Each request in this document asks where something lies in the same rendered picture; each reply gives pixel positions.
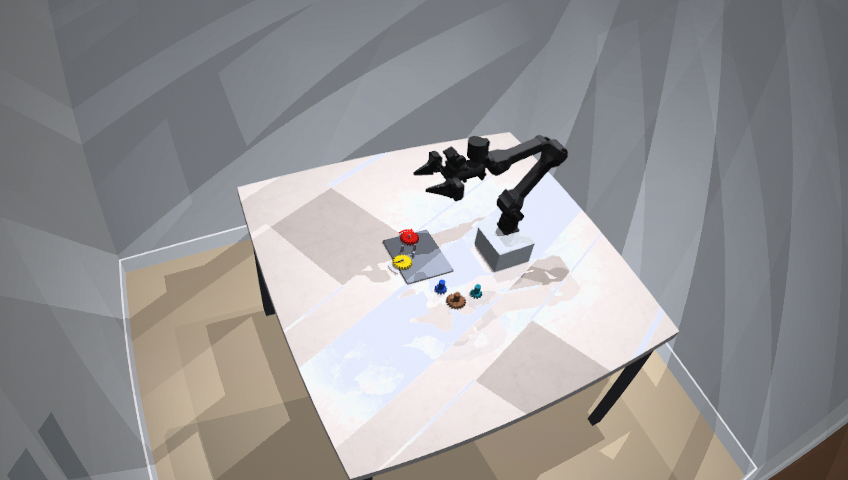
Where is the yellow gear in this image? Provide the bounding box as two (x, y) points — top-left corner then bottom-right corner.
(392, 254), (412, 270)

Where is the brown gear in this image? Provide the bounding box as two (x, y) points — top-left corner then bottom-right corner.
(446, 291), (466, 310)

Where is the red gear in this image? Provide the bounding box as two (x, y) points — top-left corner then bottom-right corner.
(400, 231), (419, 245)

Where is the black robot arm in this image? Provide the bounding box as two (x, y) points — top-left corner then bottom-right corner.
(443, 135), (568, 235)

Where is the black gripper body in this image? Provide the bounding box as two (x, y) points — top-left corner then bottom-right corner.
(429, 150), (471, 202)

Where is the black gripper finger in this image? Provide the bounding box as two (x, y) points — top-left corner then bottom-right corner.
(413, 155), (434, 176)
(425, 178), (454, 199)

